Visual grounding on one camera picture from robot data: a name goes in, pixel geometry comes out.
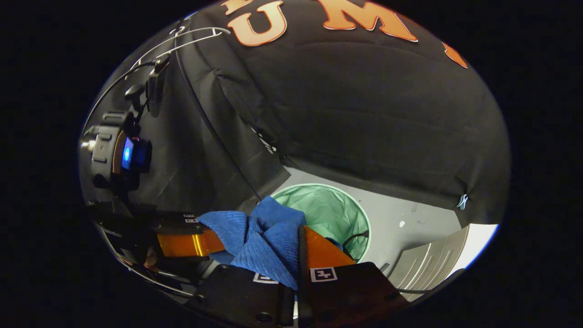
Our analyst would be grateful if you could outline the blue corduroy shirt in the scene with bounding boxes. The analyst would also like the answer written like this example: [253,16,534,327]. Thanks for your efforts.
[197,195,343,292]

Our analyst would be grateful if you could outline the green mesh laundry hamper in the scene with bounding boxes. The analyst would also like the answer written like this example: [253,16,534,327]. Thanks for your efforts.
[271,183,372,264]

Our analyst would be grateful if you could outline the black cable with plug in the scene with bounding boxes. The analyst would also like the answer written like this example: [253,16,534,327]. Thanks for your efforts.
[125,57,171,119]

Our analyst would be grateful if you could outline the white clothes hanger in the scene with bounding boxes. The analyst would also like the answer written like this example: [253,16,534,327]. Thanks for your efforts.
[130,25,232,71]

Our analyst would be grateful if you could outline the plain black backdrop cloth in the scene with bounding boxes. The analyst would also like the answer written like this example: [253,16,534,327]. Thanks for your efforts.
[82,27,292,215]

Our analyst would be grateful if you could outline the grey ribbed board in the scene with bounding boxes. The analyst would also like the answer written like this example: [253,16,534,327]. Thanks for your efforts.
[387,223,500,302]

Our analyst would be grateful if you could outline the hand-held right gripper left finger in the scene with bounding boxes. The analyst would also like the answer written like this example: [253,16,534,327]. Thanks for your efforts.
[187,263,297,328]

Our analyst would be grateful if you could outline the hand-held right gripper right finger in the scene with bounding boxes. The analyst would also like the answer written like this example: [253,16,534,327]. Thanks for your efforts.
[297,225,412,328]

